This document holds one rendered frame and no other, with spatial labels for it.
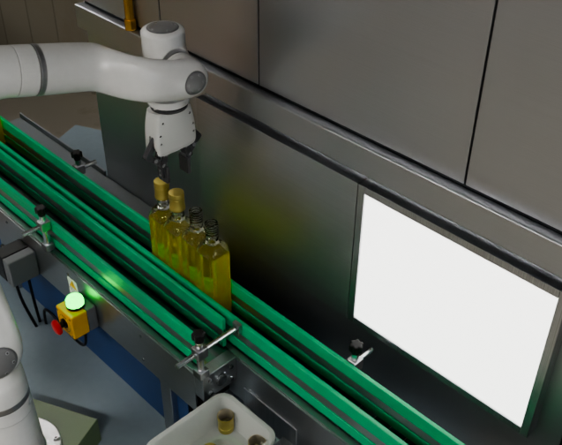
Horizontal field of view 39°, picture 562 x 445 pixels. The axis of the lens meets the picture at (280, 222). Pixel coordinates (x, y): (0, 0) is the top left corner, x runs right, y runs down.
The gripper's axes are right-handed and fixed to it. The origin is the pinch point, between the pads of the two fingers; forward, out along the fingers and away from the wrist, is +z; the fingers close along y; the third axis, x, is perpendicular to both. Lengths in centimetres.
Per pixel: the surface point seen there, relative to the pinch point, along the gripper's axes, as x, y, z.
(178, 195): 1.4, 0.6, 6.0
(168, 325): 12.1, 13.6, 28.3
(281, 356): 36.7, 3.8, 26.3
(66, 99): -288, -127, 139
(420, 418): 66, -4, 26
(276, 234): 18.5, -12.3, 13.8
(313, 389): 46, 3, 29
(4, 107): -304, -94, 139
